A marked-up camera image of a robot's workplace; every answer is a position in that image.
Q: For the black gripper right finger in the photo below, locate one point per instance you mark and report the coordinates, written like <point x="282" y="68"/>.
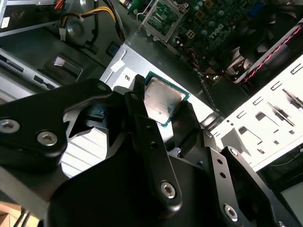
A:
<point x="236" y="179"/>

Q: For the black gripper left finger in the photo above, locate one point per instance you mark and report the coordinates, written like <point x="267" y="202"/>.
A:
<point x="35" y="113"/>

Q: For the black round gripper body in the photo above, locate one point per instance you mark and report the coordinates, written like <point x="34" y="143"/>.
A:
<point x="113" y="194"/>

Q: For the silver green CPU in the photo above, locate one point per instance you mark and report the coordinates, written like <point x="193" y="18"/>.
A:
<point x="161" y="99"/>

